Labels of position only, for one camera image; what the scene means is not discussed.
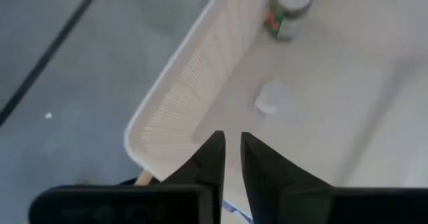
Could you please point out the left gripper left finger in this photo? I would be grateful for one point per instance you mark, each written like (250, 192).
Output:
(210, 170)

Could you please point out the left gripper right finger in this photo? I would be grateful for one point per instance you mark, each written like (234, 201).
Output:
(264, 170)

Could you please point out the white pill bottle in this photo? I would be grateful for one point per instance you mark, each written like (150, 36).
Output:
(271, 100)

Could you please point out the green label bottle white cap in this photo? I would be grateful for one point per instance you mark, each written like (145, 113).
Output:
(287, 3)

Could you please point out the white perforated plastic basket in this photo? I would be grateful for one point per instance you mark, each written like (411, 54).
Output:
(187, 83)

